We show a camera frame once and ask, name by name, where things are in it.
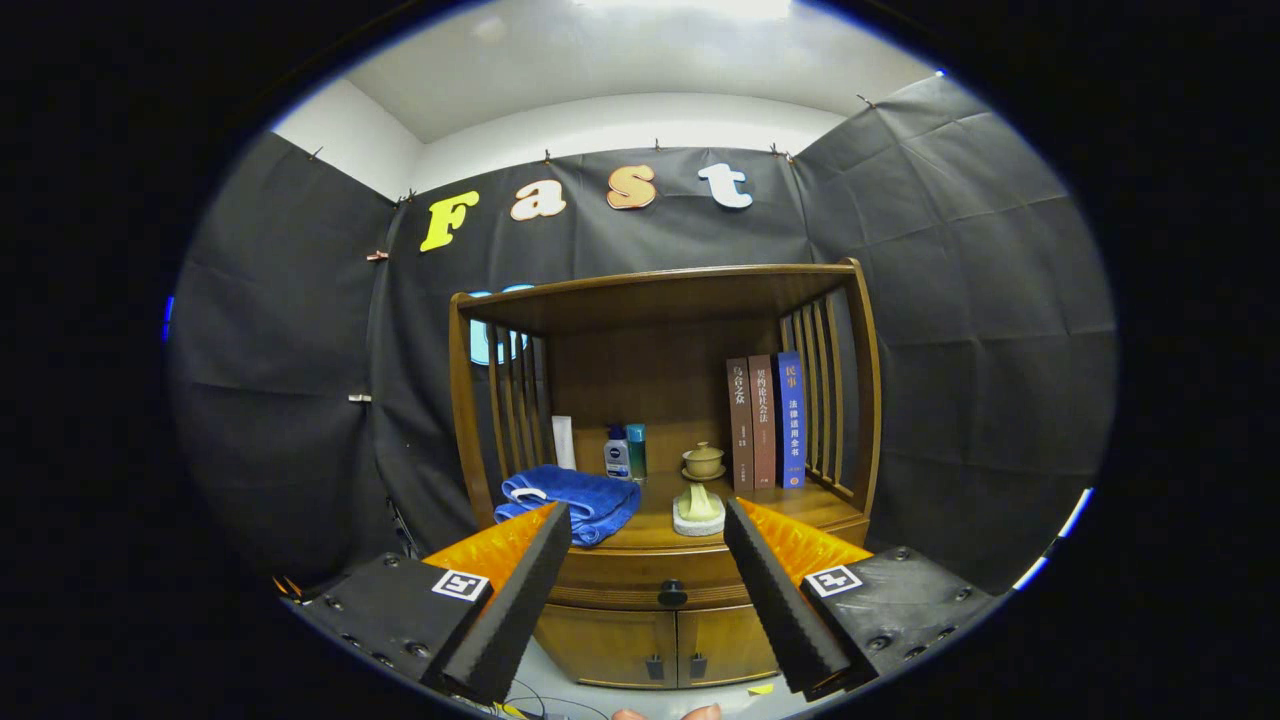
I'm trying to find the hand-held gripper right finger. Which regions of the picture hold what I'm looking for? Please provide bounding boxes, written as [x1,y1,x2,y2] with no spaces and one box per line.
[722,497,1006,701]

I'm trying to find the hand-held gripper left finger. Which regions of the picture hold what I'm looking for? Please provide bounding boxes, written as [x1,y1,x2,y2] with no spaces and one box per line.
[280,502,573,706]

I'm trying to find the wooden drawer with black knob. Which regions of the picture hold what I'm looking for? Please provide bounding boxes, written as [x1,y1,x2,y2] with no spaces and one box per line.
[548,545,761,611]

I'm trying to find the wooden cabinet door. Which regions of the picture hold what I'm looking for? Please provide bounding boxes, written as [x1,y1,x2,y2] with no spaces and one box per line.
[533,603,679,689]
[675,608,781,689]

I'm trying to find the wooden countertop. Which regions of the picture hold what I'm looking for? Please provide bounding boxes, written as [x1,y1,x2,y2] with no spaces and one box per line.
[495,470,869,553]

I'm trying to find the wooden cabinet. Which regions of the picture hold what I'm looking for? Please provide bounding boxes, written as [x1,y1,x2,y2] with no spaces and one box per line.
[448,258,883,691]

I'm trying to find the blue folded towel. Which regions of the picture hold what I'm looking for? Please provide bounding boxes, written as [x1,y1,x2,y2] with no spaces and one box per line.
[493,464,642,548]

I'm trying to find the beige lidded tea cup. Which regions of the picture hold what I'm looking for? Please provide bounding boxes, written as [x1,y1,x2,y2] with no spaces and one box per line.
[681,441,728,483]

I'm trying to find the dark brown book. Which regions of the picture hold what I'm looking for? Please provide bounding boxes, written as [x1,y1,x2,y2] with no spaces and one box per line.
[726,357,754,496]

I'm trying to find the reddish brown book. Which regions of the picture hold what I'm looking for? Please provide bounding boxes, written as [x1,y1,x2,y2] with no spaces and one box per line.
[748,354,779,491]

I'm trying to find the blue book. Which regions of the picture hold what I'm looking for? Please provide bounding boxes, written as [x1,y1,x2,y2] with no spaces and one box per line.
[774,350,807,490]

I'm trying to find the black backdrop cloth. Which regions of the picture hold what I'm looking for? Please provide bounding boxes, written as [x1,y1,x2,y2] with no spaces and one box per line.
[168,75,1118,601]

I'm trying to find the thin floor cable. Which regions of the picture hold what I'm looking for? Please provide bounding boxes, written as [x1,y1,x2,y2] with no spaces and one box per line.
[500,678,611,720]

